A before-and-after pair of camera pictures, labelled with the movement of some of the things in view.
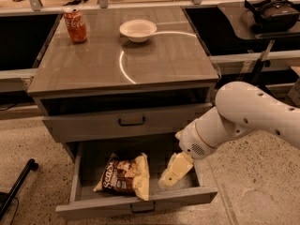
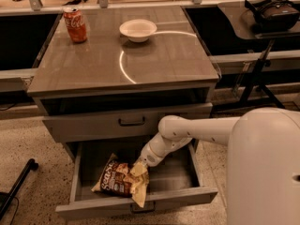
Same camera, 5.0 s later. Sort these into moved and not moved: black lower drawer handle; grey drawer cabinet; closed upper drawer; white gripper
Moved: white gripper
Not moved: closed upper drawer; black lower drawer handle; grey drawer cabinet
